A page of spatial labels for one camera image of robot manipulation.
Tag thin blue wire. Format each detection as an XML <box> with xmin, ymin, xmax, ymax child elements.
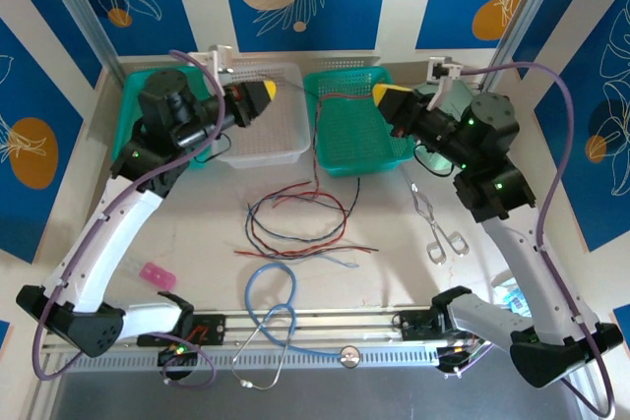
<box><xmin>244</xmin><ymin>193</ymin><xmax>363</xmax><ymax>250</ymax></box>

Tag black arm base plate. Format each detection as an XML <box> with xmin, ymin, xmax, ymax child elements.
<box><xmin>399</xmin><ymin>310</ymin><xmax>447</xmax><ymax>342</ymax></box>
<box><xmin>136</xmin><ymin>314</ymin><xmax>228</xmax><ymax>348</ymax></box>

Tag blue stethoscope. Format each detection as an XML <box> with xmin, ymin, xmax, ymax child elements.
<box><xmin>230</xmin><ymin>262</ymin><xmax>363</xmax><ymax>390</ymax></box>

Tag metal scissor tongs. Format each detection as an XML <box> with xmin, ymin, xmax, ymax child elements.
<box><xmin>399</xmin><ymin>163</ymin><xmax>470</xmax><ymax>265</ymax></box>

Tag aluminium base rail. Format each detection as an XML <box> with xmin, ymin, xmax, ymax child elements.
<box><xmin>41</xmin><ymin>309</ymin><xmax>496</xmax><ymax>345</ymax></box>

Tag pink plastic case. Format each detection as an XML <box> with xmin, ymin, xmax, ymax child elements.
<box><xmin>139</xmin><ymin>262</ymin><xmax>177</xmax><ymax>291</ymax></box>

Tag white perforated plastic basket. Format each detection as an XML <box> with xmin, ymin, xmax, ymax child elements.
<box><xmin>211</xmin><ymin>61</ymin><xmax>312</xmax><ymax>169</ymax></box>

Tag light green lidded box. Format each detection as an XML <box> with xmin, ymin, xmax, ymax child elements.
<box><xmin>411</xmin><ymin>79</ymin><xmax>489</xmax><ymax>178</ymax></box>

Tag green perforated plastic basket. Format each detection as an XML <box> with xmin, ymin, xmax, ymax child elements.
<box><xmin>303</xmin><ymin>66</ymin><xmax>415</xmax><ymax>179</ymax></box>
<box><xmin>110</xmin><ymin>68</ymin><xmax>214</xmax><ymax>176</ymax></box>

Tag grey slotted cable duct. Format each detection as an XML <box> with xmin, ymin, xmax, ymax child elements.
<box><xmin>61</xmin><ymin>344</ymin><xmax>442</xmax><ymax>373</ymax></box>

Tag blue wet wipes pack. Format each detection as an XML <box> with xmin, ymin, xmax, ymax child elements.
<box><xmin>491</xmin><ymin>277</ymin><xmax>532</xmax><ymax>316</ymax></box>

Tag small circuit board with LEDs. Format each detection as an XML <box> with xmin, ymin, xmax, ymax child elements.
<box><xmin>156</xmin><ymin>343</ymin><xmax>199</xmax><ymax>368</ymax></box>
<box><xmin>436</xmin><ymin>343</ymin><xmax>481</xmax><ymax>373</ymax></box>

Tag thin black wire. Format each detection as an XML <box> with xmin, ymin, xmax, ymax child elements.
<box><xmin>245</xmin><ymin>176</ymin><xmax>365</xmax><ymax>249</ymax></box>
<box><xmin>273</xmin><ymin>76</ymin><xmax>326</xmax><ymax>205</ymax></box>

